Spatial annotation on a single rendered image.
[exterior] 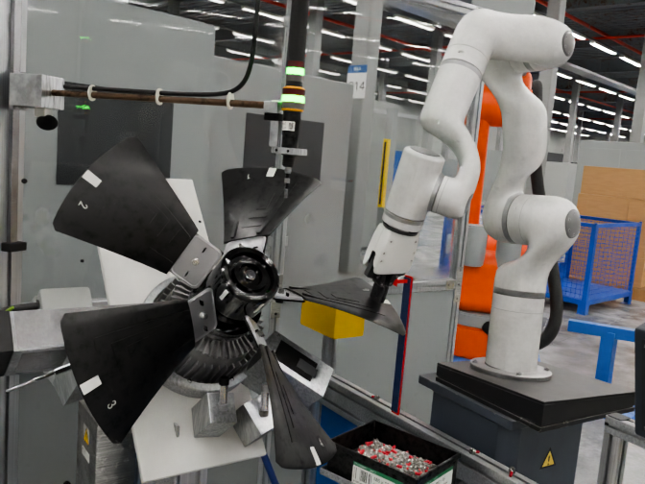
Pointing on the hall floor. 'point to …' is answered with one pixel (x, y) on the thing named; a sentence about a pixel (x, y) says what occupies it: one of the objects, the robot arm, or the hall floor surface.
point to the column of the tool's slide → (10, 272)
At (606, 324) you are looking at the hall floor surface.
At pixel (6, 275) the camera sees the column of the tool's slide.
